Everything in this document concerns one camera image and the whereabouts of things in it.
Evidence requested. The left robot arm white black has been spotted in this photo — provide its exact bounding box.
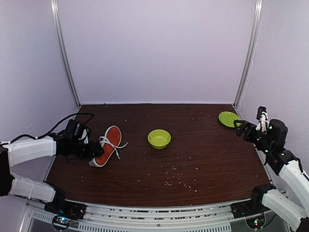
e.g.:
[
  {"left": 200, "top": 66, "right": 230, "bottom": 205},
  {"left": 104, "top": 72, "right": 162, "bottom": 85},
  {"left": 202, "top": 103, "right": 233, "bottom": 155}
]
[{"left": 0, "top": 119, "right": 103, "bottom": 215}]

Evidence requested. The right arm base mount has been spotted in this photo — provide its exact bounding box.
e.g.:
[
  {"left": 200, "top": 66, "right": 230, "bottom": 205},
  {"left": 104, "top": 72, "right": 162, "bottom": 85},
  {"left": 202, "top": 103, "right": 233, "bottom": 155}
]
[{"left": 230, "top": 184, "right": 277, "bottom": 219}]

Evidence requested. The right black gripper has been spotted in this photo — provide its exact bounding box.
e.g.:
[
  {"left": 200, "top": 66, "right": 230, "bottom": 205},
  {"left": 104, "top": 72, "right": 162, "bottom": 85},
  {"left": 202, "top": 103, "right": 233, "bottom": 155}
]
[{"left": 233, "top": 120, "right": 273, "bottom": 155}]

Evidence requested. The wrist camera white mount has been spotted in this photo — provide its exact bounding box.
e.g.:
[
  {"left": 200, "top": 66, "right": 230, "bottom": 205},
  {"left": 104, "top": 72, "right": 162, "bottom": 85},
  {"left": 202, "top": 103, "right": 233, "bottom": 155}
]
[
  {"left": 256, "top": 106, "right": 269, "bottom": 134},
  {"left": 79, "top": 128, "right": 91, "bottom": 144}
]

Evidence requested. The aluminium frame post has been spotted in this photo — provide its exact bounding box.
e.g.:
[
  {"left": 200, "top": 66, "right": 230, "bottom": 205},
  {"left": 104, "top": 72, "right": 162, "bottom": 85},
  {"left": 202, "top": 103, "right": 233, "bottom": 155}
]
[
  {"left": 233, "top": 0, "right": 264, "bottom": 111},
  {"left": 50, "top": 0, "right": 81, "bottom": 108}
]

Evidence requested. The white shoelace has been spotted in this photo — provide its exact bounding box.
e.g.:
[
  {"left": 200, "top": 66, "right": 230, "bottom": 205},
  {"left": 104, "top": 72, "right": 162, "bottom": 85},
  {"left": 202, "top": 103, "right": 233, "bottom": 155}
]
[{"left": 99, "top": 136, "right": 128, "bottom": 159}]

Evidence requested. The right aluminium frame post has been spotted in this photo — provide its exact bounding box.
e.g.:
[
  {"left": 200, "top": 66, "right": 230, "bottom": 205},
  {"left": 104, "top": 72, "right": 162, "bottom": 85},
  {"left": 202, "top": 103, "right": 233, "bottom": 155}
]
[{"left": 233, "top": 0, "right": 264, "bottom": 111}]

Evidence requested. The front aluminium rail base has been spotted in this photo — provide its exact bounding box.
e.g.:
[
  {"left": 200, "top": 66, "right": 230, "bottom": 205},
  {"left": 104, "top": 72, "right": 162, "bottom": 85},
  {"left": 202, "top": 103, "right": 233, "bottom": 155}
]
[{"left": 19, "top": 188, "right": 300, "bottom": 232}]

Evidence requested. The left aluminium frame post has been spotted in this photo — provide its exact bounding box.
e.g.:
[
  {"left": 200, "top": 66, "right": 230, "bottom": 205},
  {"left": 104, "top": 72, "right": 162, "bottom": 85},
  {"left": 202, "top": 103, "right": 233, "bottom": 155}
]
[{"left": 50, "top": 0, "right": 81, "bottom": 108}]

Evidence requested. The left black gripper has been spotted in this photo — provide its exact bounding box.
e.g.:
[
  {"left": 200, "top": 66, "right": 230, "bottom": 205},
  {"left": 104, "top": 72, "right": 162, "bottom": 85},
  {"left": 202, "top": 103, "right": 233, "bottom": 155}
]
[{"left": 71, "top": 140, "right": 104, "bottom": 160}]

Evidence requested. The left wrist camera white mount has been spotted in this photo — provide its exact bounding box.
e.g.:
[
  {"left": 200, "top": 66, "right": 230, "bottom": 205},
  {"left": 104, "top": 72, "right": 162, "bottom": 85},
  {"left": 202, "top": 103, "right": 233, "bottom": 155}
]
[{"left": 79, "top": 128, "right": 91, "bottom": 144}]

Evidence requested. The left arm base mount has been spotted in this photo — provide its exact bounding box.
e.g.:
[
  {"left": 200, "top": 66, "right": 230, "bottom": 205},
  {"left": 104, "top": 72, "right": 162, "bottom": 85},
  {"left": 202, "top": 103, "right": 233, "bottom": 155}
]
[{"left": 44, "top": 189, "right": 86, "bottom": 220}]

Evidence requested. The green plastic bowl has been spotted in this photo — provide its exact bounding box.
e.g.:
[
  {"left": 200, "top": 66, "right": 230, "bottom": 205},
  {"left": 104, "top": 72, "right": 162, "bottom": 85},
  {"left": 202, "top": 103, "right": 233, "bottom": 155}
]
[{"left": 147, "top": 129, "right": 171, "bottom": 149}]

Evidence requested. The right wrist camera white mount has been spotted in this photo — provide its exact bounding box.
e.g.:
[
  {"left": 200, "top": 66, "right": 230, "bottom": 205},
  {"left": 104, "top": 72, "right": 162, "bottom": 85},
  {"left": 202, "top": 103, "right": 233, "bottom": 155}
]
[{"left": 256, "top": 106, "right": 269, "bottom": 134}]

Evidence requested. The green plastic plate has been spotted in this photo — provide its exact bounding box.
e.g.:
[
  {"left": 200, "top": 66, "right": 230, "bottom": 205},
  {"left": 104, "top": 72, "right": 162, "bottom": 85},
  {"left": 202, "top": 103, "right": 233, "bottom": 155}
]
[{"left": 218, "top": 111, "right": 240, "bottom": 128}]

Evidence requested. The grey canvas sneaker red sole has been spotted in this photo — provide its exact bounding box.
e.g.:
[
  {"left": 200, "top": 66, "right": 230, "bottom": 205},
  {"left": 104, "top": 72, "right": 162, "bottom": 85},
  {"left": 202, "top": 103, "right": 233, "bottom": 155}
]
[{"left": 89, "top": 125, "right": 122, "bottom": 168}]

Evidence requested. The left black cable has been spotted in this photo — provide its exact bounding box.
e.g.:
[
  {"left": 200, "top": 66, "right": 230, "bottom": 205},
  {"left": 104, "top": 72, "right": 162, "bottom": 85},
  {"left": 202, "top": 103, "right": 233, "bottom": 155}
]
[{"left": 0, "top": 113, "right": 95, "bottom": 145}]

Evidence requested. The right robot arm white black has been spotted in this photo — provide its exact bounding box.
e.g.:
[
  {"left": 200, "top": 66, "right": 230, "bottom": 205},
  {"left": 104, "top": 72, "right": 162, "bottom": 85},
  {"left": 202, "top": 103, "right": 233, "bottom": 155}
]
[{"left": 233, "top": 119, "right": 309, "bottom": 232}]

